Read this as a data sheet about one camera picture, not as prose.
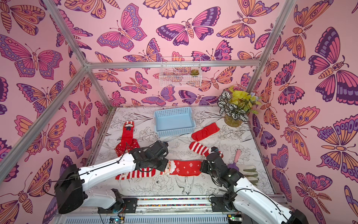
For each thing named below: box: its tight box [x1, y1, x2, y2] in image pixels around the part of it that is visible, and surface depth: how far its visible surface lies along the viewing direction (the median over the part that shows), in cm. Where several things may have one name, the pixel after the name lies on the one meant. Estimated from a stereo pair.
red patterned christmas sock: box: [114, 138, 141, 158], surface depth 97 cm
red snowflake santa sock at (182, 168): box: [159, 159, 202, 176], surface depth 85 cm
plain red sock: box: [191, 122, 221, 142], surface depth 105 cm
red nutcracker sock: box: [121, 120, 135, 147], surface depth 105 cm
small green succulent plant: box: [189, 68, 200, 76], surface depth 94 cm
